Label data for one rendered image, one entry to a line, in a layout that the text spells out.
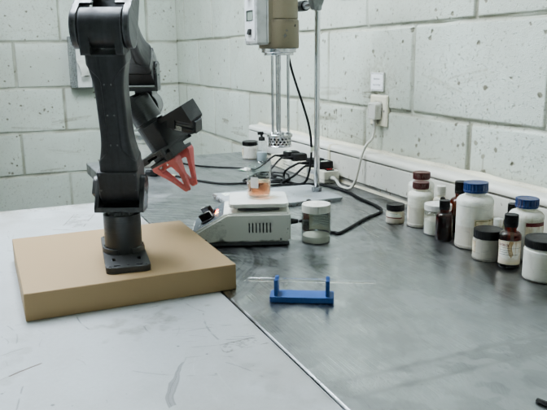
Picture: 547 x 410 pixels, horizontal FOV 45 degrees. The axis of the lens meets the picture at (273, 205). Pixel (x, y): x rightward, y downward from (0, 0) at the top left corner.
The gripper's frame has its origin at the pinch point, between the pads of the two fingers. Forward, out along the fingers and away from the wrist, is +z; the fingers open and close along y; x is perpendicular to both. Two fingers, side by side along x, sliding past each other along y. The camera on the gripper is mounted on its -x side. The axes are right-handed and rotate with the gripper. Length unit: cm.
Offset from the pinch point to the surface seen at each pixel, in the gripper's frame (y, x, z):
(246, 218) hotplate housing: 0.7, -7.1, 11.2
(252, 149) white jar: 98, 52, 15
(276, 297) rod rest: -24.8, -24.4, 17.8
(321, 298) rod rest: -22.5, -29.9, 21.3
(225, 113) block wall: 147, 88, 2
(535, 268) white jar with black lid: 0, -54, 38
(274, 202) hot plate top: 5.5, -11.6, 11.7
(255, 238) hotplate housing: 0.4, -6.6, 15.8
